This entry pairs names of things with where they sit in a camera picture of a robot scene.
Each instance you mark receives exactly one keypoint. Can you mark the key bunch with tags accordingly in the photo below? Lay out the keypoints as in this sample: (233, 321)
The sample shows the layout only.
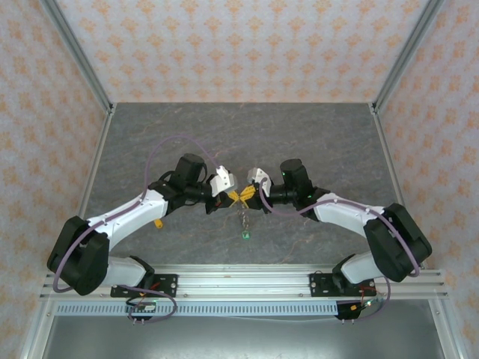
(244, 220)

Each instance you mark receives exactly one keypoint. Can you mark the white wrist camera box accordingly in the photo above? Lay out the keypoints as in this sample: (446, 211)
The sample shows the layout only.
(224, 181)
(258, 175)

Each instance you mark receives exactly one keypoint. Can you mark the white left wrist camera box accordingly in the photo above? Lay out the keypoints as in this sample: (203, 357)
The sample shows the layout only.
(224, 181)

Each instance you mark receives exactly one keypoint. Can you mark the small controller circuit board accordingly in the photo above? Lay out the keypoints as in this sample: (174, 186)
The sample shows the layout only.
(140, 306)
(365, 306)

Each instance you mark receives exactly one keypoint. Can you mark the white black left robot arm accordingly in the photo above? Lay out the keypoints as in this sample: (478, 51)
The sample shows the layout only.
(131, 213)

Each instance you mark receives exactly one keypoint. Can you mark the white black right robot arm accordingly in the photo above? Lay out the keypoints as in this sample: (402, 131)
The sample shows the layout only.
(344, 215)

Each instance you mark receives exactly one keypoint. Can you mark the aluminium frame post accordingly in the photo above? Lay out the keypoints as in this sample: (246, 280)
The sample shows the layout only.
(405, 56)
(80, 56)

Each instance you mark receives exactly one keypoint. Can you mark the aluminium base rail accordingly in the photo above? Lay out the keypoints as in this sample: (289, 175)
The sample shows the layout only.
(243, 278)

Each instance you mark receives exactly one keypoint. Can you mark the grey metal sheet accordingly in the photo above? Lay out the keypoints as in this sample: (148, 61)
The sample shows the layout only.
(243, 340)

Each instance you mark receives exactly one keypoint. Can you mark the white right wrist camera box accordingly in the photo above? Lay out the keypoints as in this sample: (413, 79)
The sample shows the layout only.
(258, 175)

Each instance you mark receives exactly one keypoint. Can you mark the yellow plastic key tag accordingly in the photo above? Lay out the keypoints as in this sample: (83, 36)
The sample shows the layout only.
(159, 223)

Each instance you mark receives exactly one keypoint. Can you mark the green plastic key tag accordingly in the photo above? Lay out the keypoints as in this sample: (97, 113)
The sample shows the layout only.
(246, 235)

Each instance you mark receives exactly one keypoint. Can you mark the aluminium table side bar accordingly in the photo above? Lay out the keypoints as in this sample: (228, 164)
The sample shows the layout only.
(98, 149)
(385, 149)

